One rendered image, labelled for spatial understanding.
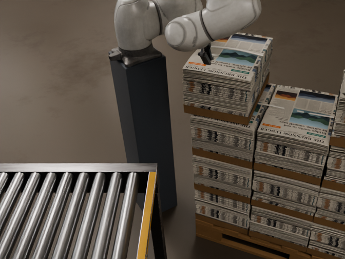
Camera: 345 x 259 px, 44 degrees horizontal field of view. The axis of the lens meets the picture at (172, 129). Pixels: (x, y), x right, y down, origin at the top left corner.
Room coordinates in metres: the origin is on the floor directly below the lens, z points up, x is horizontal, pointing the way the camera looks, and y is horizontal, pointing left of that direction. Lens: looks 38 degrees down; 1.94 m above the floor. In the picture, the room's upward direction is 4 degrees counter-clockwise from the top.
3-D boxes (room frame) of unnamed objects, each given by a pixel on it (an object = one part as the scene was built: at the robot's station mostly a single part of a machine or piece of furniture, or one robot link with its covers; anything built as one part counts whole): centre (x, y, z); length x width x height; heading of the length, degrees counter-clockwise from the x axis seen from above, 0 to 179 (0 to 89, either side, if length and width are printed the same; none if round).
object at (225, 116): (1.51, -0.22, 0.86); 0.29 x 0.16 x 0.04; 64
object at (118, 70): (1.77, 0.14, 0.50); 0.20 x 0.20 x 1.00; 27
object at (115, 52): (1.76, 0.16, 1.03); 0.22 x 0.18 x 0.06; 117
